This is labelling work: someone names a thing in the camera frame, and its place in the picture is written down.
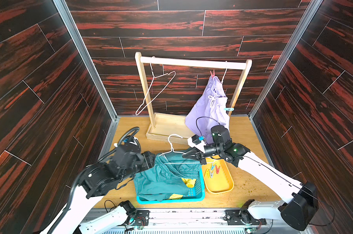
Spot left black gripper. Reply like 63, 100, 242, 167
118, 151, 157, 184

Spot yellow clothespin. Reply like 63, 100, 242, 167
204, 169, 211, 178

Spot red clothespin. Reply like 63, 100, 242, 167
215, 165, 220, 174

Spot green shorts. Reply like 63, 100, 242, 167
134, 153, 202, 202

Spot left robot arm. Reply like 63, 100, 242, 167
41, 127, 156, 234

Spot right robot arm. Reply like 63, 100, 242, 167
182, 125, 319, 231

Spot lilac shorts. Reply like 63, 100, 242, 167
185, 76, 230, 144

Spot yellow plastic tray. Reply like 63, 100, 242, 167
202, 158, 234, 195

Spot turquoise plastic basket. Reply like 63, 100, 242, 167
136, 169, 205, 205

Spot wooden clothes rack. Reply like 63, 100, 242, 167
135, 52, 252, 145

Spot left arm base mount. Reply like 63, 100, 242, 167
121, 210, 150, 227

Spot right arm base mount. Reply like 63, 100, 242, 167
223, 209, 267, 226

